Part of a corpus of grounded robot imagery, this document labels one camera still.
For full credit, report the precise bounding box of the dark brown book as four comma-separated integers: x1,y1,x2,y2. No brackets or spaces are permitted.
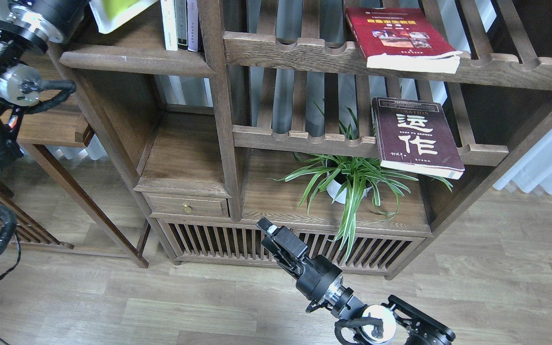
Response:
371,97,466,179

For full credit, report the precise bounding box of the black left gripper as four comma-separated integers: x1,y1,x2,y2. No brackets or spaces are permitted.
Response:
8,0,89,44

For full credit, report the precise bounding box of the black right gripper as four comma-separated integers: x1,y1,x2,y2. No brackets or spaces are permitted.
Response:
256,218,344,313

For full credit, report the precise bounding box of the green spider plant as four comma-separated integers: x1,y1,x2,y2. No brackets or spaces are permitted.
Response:
271,102,454,263

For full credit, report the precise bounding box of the white plant pot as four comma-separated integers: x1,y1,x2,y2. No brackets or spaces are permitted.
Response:
325,165,373,206

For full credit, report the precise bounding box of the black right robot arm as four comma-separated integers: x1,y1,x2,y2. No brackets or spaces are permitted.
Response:
257,218,456,345

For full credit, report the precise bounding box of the yellow green book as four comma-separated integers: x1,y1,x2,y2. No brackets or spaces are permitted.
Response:
89,0,156,34

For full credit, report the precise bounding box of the wooden slatted bench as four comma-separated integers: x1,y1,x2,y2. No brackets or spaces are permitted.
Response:
0,180,74,252

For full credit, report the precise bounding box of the dark green upright book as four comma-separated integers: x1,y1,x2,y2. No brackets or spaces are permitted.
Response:
173,0,188,50

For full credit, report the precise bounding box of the red book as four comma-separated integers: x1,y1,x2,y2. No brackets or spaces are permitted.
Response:
345,7,461,74

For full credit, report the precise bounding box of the dark wooden bookshelf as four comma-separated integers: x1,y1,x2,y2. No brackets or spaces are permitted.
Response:
48,0,552,279

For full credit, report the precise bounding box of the white upright book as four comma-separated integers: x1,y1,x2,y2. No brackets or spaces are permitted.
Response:
160,0,178,51

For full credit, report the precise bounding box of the wooden side table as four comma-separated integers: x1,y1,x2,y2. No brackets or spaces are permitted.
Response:
0,53,150,268

